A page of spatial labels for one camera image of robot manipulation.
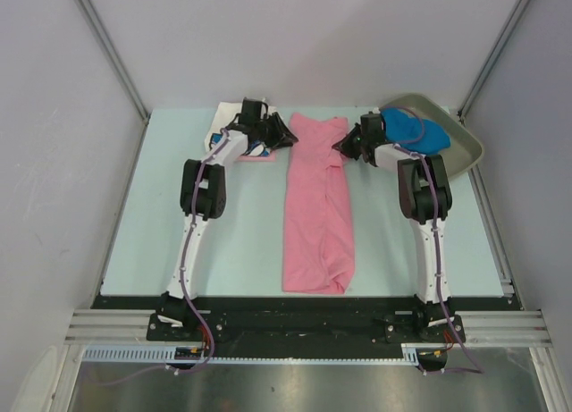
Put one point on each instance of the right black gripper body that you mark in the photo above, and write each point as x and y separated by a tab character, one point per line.
365	142

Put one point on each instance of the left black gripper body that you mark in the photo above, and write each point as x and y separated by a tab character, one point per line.
268	131

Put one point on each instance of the blue t shirt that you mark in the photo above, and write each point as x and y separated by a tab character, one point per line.
414	133

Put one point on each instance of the grey plastic tray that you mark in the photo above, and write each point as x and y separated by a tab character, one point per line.
465	150

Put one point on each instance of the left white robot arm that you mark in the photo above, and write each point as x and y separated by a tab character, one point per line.
202	199

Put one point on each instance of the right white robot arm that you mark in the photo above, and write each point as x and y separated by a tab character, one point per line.
425	200

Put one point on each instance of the white flower print t shirt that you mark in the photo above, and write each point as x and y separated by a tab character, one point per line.
225	114

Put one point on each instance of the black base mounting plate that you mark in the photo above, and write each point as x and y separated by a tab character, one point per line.
304	327

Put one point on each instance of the right aluminium frame post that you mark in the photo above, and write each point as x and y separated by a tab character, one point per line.
507	31

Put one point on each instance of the aluminium frame post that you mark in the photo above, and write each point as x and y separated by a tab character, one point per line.
507	31
112	55

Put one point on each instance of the left aluminium frame post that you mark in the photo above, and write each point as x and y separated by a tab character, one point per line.
112	55

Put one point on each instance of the grey slotted cable duct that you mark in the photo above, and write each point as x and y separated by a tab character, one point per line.
187	355

